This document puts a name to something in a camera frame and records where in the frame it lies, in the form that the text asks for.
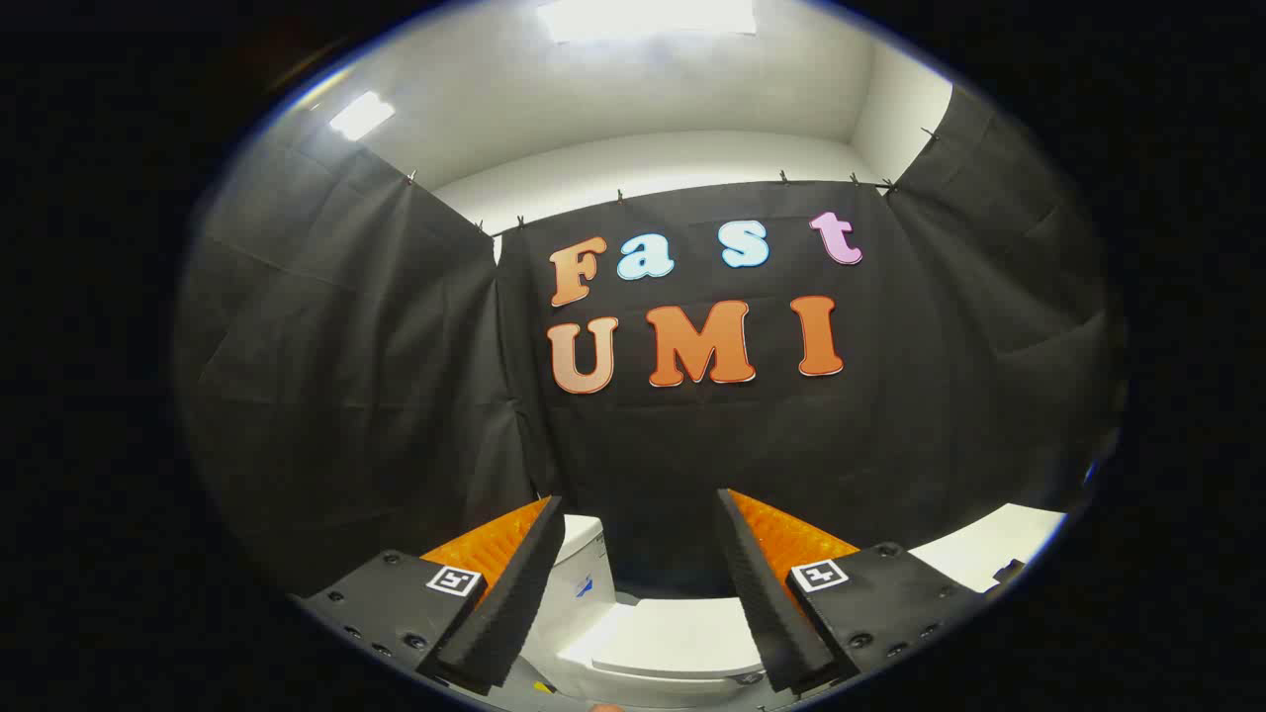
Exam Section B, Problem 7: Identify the white toilet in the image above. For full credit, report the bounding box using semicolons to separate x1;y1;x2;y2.
519;514;768;705

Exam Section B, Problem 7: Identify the black backdrop cloth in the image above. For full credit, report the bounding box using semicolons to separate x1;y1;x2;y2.
176;84;1129;604

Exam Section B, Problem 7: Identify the small ceiling light panel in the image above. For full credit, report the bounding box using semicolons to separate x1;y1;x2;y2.
328;91;396;141

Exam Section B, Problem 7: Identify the white toilet lid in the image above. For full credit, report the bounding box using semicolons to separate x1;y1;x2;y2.
559;596;765;681

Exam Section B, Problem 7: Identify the large ceiling light panel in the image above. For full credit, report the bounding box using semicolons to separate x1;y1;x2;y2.
537;0;758;44

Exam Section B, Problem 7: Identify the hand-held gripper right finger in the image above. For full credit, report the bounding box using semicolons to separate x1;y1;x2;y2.
716;488;990;695

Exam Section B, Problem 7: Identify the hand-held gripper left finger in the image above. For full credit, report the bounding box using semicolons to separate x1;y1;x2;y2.
292;494;567;695

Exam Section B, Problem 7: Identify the white cabinet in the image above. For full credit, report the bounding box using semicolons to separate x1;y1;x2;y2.
908;502;1069;594

